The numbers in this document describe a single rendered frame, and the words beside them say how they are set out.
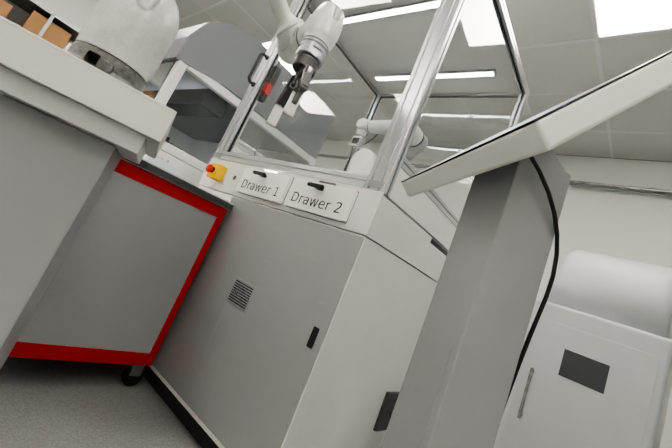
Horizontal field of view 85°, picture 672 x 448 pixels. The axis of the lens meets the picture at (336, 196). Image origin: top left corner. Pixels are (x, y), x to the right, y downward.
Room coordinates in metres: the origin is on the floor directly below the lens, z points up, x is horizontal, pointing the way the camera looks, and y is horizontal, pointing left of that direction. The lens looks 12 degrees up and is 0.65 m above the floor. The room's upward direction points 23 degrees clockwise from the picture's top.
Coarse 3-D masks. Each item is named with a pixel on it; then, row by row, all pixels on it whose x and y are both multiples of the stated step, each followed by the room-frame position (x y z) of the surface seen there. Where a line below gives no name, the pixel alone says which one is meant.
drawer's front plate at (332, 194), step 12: (300, 180) 1.31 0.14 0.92; (300, 192) 1.29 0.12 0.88; (312, 192) 1.25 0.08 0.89; (324, 192) 1.22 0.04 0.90; (336, 192) 1.18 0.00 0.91; (348, 192) 1.15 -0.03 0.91; (288, 204) 1.31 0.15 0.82; (300, 204) 1.27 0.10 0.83; (312, 204) 1.24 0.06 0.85; (336, 204) 1.17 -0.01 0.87; (348, 204) 1.14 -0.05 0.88; (324, 216) 1.20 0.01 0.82; (336, 216) 1.16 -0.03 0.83; (348, 216) 1.15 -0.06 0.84
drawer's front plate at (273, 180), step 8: (248, 168) 1.52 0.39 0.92; (248, 176) 1.51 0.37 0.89; (256, 176) 1.47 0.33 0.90; (272, 176) 1.41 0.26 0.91; (280, 176) 1.38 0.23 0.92; (288, 176) 1.35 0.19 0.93; (240, 184) 1.53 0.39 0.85; (256, 184) 1.46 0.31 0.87; (264, 184) 1.43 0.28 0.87; (272, 184) 1.40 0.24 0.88; (280, 184) 1.37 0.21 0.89; (288, 184) 1.35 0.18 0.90; (240, 192) 1.53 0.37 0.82; (248, 192) 1.48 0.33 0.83; (256, 192) 1.44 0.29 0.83; (272, 192) 1.38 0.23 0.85; (280, 192) 1.36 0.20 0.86; (272, 200) 1.37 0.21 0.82; (280, 200) 1.35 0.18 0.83
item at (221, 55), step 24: (216, 24) 1.87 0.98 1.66; (192, 48) 1.83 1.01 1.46; (216, 48) 1.91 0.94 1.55; (240, 48) 2.00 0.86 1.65; (264, 48) 2.10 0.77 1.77; (192, 72) 1.88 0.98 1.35; (216, 72) 1.96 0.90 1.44; (240, 72) 2.05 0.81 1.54; (168, 96) 1.84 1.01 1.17; (240, 96) 2.11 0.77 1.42; (168, 144) 1.93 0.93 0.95; (192, 168) 2.07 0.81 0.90
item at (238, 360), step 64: (256, 256) 1.36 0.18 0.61; (320, 256) 1.18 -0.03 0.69; (384, 256) 1.20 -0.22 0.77; (192, 320) 1.48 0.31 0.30; (256, 320) 1.28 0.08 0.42; (320, 320) 1.12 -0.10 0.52; (384, 320) 1.31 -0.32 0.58; (192, 384) 1.38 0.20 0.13; (256, 384) 1.20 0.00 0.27; (320, 384) 1.14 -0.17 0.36; (384, 384) 1.44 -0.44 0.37
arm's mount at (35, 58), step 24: (0, 24) 0.60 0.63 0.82; (0, 48) 0.60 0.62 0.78; (24, 48) 0.62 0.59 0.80; (48, 48) 0.63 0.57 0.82; (24, 72) 0.62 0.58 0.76; (48, 72) 0.63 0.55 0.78; (72, 72) 0.65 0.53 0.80; (96, 72) 0.66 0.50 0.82; (72, 96) 0.66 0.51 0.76; (96, 96) 0.67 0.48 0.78; (120, 96) 0.68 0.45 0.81; (144, 96) 0.70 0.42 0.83; (120, 120) 0.69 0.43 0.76; (144, 120) 0.71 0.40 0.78; (168, 120) 0.72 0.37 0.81
